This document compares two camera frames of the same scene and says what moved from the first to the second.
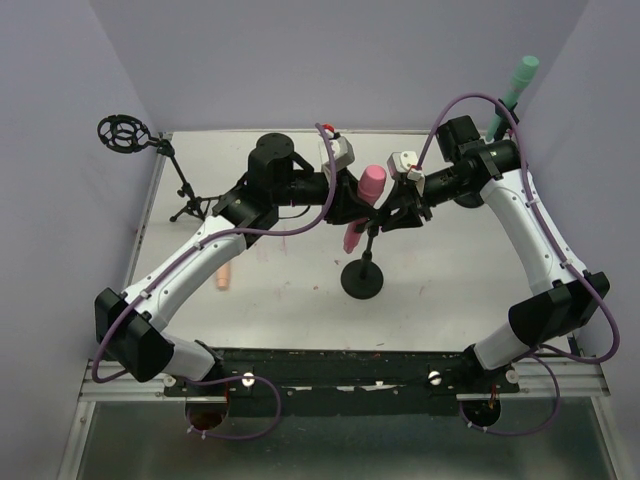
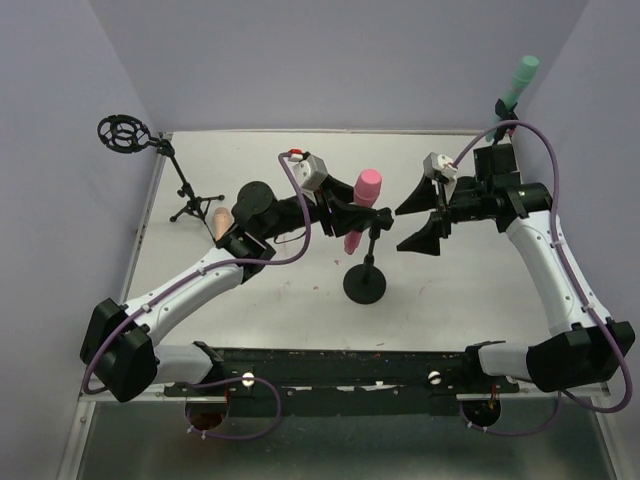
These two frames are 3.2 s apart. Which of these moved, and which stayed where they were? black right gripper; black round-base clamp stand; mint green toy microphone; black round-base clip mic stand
Moved: black right gripper
Stayed: black round-base clamp stand; mint green toy microphone; black round-base clip mic stand
